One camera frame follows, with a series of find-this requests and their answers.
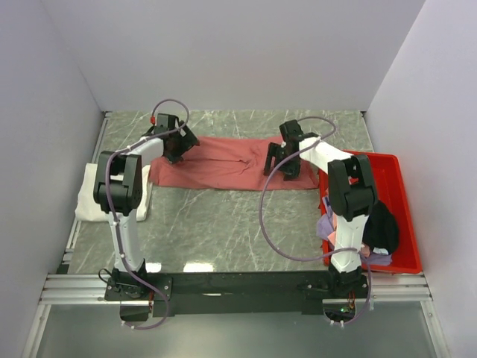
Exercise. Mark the aluminium frame rail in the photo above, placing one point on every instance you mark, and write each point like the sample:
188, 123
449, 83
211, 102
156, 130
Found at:
83, 289

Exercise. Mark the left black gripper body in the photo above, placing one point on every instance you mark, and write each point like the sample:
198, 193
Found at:
182, 145

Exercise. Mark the light pink t shirt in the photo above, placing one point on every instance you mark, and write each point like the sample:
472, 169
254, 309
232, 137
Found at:
365, 249

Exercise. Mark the folded white t shirt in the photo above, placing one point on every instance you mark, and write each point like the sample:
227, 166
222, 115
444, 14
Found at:
87, 210

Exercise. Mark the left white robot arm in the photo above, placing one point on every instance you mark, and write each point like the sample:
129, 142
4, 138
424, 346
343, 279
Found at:
118, 187

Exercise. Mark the red plastic bin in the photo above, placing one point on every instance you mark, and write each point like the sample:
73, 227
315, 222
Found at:
391, 191

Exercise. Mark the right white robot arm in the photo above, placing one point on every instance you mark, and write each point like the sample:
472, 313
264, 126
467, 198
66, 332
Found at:
352, 192

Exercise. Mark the dark pink t shirt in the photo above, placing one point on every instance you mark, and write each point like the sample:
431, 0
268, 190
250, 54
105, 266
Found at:
217, 163

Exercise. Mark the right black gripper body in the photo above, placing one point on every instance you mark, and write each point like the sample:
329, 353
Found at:
292, 168

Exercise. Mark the lavender t shirt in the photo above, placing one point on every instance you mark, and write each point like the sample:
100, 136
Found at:
324, 228

